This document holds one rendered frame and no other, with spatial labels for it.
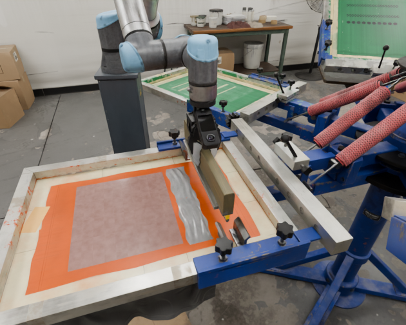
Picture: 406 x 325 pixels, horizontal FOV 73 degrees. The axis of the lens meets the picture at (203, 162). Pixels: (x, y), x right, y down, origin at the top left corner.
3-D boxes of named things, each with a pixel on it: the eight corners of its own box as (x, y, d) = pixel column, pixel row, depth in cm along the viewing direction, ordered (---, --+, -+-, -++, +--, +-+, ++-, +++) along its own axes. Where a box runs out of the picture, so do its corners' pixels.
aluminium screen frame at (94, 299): (-32, 348, 55) (-43, 340, 53) (28, 176, 101) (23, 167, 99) (305, 252, 74) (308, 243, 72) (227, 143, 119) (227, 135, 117)
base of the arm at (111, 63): (105, 64, 130) (100, 42, 125) (137, 63, 132) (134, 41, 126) (98, 74, 118) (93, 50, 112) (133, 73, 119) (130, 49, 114)
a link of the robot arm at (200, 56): (209, 31, 70) (225, 39, 63) (209, 75, 76) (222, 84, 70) (180, 34, 67) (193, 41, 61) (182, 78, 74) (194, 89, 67)
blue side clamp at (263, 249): (198, 289, 67) (198, 273, 63) (193, 271, 71) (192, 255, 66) (305, 258, 74) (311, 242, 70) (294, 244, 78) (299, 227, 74)
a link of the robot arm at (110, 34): (98, 44, 122) (91, 9, 114) (129, 41, 126) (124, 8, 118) (102, 50, 113) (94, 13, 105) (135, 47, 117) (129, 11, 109)
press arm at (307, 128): (187, 96, 184) (187, 88, 181) (194, 93, 188) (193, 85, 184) (392, 173, 116) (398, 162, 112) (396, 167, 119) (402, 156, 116)
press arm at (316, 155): (283, 177, 94) (286, 165, 91) (275, 167, 99) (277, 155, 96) (327, 168, 98) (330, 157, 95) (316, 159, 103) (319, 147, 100)
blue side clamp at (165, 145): (160, 162, 110) (158, 147, 106) (158, 155, 114) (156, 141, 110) (229, 150, 117) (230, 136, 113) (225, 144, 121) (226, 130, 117)
